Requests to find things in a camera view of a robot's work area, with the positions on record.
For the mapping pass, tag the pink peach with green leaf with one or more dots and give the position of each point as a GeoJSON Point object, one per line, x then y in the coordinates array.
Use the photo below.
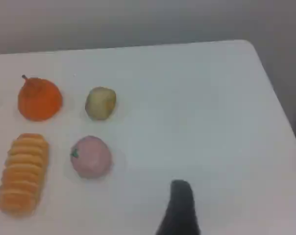
{"type": "Point", "coordinates": [91, 157]}

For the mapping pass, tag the ridged golden bread loaf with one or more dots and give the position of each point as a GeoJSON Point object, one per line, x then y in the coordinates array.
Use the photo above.
{"type": "Point", "coordinates": [23, 176]}

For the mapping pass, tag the orange fruit with stem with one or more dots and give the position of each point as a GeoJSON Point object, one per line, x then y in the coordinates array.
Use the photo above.
{"type": "Point", "coordinates": [40, 100]}

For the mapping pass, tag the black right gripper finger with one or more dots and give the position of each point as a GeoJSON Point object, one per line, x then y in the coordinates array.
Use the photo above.
{"type": "Point", "coordinates": [181, 213]}

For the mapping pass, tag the beige potato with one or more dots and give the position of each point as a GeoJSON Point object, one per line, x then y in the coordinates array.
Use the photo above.
{"type": "Point", "coordinates": [100, 104]}

